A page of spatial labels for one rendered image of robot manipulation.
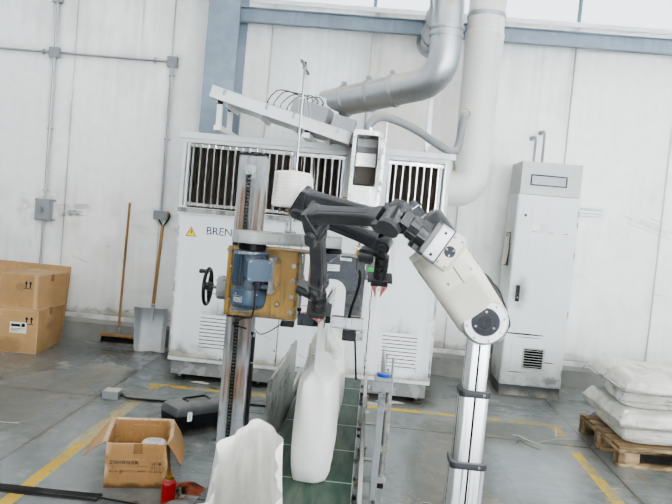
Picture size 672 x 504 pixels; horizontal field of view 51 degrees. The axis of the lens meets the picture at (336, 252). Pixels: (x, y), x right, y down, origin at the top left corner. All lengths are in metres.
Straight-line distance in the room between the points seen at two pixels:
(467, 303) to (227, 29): 5.09
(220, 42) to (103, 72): 1.39
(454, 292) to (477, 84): 4.12
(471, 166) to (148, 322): 3.49
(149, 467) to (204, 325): 2.32
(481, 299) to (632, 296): 5.28
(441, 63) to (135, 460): 3.45
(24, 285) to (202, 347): 1.88
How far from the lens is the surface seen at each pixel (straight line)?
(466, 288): 2.39
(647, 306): 7.73
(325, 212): 2.40
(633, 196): 7.63
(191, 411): 4.83
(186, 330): 6.17
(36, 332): 7.09
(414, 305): 5.94
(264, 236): 3.00
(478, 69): 6.38
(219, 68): 7.03
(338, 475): 3.28
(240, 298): 3.03
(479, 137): 6.29
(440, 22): 5.57
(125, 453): 4.00
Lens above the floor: 1.52
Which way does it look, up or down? 3 degrees down
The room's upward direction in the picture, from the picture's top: 5 degrees clockwise
